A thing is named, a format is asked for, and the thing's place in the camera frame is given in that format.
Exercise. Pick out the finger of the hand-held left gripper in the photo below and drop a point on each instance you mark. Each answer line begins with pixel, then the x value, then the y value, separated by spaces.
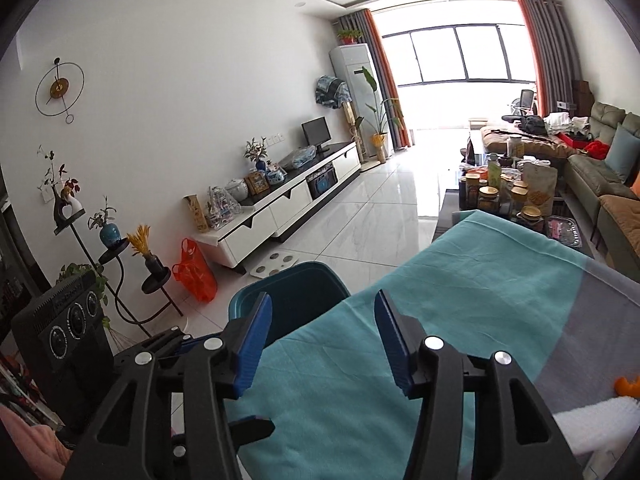
pixel 250 430
pixel 167 337

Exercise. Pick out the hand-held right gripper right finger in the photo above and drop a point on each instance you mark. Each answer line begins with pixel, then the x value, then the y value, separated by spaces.
pixel 395 345

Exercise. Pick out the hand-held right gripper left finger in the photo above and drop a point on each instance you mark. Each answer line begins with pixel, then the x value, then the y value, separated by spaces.
pixel 252 345

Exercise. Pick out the teal plastic bin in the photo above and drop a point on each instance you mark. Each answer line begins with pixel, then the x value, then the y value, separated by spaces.
pixel 300 290

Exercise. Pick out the orange peel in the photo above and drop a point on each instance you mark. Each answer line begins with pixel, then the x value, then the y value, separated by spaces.
pixel 629 386

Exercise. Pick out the person's left forearm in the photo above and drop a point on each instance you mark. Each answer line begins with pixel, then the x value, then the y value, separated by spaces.
pixel 35 445

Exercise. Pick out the black three-tier plant stand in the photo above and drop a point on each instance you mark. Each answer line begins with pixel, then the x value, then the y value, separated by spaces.
pixel 156 282

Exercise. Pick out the orange plastic bag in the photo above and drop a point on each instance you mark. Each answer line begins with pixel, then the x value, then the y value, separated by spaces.
pixel 197 275

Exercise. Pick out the green trailing plant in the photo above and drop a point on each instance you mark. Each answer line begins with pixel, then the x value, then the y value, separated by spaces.
pixel 75 270

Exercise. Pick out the black vase with yellow wheat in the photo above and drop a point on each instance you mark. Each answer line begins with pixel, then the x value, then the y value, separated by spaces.
pixel 152 263

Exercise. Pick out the teal and grey blanket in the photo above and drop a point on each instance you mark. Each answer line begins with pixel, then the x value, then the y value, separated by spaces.
pixel 450 285

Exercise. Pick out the white mat with circles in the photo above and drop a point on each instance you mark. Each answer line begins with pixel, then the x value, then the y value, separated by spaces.
pixel 274 265

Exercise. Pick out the blue vase with plant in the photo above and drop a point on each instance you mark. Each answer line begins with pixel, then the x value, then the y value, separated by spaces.
pixel 109 235

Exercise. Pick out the brown kraft box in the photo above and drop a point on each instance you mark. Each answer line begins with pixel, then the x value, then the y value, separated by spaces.
pixel 196 214

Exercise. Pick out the white vase with red-leaf branch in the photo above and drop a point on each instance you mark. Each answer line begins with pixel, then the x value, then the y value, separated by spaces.
pixel 67 207

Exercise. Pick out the white TV cabinet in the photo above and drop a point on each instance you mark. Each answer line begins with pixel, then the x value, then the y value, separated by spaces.
pixel 280 210

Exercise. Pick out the wrapped ship model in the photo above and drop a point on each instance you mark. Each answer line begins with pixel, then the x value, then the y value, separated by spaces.
pixel 223 208

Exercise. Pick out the dark glass coffee table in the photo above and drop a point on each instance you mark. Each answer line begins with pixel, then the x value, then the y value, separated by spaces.
pixel 447 210

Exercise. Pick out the white ceramic jar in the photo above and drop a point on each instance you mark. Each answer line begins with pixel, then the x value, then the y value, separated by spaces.
pixel 238 191

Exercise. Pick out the group of glass jars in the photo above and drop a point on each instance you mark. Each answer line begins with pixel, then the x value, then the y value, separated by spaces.
pixel 490 197

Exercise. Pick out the olive branch in blue vase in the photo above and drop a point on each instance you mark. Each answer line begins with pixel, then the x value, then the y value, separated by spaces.
pixel 260 162

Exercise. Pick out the clear plastic bag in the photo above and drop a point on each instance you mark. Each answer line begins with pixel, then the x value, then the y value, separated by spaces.
pixel 297 158

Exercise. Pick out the floor vase with yellow wheat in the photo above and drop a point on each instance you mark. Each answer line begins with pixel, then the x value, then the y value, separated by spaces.
pixel 378 147

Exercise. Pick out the clear plastic tray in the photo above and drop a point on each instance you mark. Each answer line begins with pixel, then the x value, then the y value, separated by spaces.
pixel 565 232

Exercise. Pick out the kraft paper pouch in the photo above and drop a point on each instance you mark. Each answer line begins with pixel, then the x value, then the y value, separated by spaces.
pixel 540 185

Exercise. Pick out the white fluffy towel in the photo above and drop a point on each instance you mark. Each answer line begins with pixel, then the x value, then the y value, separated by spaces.
pixel 600 417

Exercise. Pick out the bamboo floor stand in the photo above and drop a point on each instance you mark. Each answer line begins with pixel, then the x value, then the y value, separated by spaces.
pixel 356 130

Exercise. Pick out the black monitor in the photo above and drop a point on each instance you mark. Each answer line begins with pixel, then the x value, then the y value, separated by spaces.
pixel 316 131

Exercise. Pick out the brown ottoman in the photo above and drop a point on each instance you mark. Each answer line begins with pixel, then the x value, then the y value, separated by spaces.
pixel 500 140

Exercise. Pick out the tall leafy floor plant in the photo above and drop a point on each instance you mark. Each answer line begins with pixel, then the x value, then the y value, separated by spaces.
pixel 376 110

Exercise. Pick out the green sofa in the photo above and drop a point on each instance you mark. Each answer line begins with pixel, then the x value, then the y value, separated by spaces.
pixel 585 175

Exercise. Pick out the brown sofa blanket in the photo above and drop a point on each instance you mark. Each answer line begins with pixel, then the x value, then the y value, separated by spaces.
pixel 622 220

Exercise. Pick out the black bag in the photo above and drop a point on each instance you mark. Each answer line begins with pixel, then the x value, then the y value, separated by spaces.
pixel 532 124

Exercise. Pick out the blue printed cloth bundle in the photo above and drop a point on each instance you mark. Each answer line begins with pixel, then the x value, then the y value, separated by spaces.
pixel 332 91

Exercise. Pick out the white standing air conditioner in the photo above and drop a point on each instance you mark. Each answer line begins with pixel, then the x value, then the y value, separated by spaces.
pixel 357 75

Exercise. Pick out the black office chair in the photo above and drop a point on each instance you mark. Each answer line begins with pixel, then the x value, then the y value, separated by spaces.
pixel 525 100

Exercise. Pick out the white clothes pile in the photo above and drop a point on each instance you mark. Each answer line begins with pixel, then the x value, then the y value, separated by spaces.
pixel 565 121

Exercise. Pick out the red cloth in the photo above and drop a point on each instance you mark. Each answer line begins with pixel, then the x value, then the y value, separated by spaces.
pixel 597 149

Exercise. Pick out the grey and orange curtain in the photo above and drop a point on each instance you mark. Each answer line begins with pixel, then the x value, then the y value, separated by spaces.
pixel 385 60
pixel 545 50

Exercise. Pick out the large black-framed window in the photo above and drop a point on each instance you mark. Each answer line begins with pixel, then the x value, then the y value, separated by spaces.
pixel 435 55

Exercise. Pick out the teal cushion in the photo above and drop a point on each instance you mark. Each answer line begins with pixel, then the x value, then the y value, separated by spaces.
pixel 622 152

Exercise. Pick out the small green potted plant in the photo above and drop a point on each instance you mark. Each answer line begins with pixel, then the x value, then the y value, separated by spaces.
pixel 350 35

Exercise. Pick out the wooden picture frame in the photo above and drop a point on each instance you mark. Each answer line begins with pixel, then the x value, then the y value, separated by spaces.
pixel 257 183

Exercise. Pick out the white wall socket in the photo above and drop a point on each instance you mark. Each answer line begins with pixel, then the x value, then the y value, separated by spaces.
pixel 276 138

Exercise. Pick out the round black wall clock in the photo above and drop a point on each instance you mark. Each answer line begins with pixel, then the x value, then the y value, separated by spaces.
pixel 58 89

